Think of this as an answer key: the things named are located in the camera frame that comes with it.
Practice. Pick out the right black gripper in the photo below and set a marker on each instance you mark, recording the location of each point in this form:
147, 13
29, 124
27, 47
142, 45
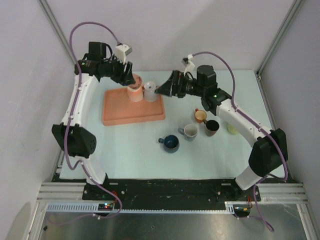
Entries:
169, 88

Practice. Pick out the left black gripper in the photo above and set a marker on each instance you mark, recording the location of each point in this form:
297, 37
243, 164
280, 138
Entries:
124, 78

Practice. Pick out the orange mug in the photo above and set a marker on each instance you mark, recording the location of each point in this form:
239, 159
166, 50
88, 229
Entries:
200, 115

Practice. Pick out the grey blue mug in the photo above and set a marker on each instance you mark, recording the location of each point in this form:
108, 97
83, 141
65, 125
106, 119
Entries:
190, 132

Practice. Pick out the dark blue mug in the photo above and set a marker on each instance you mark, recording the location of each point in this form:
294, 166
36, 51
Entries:
170, 143

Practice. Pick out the brown mug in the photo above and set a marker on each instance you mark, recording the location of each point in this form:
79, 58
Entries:
211, 127

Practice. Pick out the yellow faceted mug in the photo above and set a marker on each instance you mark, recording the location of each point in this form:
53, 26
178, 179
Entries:
232, 130

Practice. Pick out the small pink mug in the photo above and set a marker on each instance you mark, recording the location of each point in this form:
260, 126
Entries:
138, 82

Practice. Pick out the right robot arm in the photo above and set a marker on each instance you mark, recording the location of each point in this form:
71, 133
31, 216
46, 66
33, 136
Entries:
269, 147

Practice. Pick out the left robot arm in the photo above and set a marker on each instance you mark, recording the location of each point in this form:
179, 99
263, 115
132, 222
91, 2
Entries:
72, 135

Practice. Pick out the large peach mug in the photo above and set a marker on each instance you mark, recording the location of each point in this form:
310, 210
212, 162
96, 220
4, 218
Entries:
135, 95

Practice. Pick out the clear glass mug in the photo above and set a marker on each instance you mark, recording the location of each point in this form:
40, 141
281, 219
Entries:
149, 89

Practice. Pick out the salmon plastic tray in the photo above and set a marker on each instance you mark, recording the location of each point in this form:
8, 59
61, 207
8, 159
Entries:
118, 109

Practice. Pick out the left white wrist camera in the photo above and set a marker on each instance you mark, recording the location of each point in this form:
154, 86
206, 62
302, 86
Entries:
122, 51

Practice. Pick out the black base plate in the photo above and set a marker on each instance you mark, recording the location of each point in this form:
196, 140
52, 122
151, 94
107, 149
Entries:
171, 194

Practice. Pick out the left aluminium frame post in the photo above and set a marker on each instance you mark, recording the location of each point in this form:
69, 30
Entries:
60, 35

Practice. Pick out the aluminium frame post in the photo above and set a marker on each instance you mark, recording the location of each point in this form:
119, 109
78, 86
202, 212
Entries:
280, 34
60, 35

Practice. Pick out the right aluminium frame post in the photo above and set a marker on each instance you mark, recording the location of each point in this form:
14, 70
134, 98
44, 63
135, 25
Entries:
280, 34

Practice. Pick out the white cable duct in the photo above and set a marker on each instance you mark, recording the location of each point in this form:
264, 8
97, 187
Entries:
73, 207

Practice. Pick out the aluminium front rail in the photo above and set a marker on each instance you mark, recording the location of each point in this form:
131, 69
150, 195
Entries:
271, 193

